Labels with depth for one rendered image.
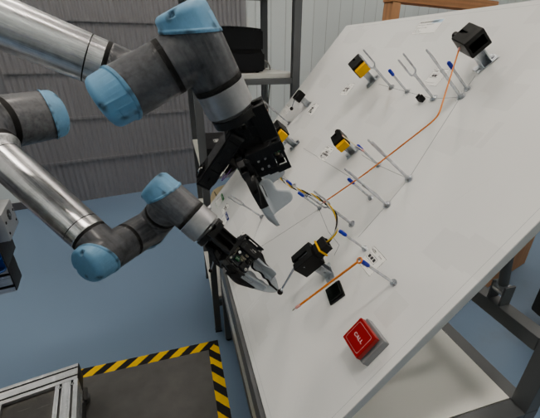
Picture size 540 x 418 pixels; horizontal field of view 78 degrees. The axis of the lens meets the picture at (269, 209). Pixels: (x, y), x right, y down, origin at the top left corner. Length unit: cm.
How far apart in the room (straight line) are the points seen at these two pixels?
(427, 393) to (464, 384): 11
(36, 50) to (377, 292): 68
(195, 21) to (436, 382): 95
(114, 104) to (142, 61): 6
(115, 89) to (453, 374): 99
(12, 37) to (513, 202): 78
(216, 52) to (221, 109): 7
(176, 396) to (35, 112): 147
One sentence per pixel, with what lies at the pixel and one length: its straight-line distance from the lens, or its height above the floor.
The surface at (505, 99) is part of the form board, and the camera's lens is 80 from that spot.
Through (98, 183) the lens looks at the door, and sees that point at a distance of 428.
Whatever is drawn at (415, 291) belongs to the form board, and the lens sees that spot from 64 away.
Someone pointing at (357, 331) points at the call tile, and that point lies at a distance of 64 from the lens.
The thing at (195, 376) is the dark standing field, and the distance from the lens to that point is 200.
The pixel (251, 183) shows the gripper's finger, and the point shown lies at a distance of 54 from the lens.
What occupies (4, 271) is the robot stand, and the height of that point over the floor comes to 94.
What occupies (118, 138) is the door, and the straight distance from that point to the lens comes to 414.
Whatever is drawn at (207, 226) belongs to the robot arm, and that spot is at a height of 123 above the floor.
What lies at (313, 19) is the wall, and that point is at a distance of 486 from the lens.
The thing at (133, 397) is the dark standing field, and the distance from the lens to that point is 201.
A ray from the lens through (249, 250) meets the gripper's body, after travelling 70.
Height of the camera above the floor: 156
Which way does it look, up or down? 26 degrees down
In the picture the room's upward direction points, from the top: straight up
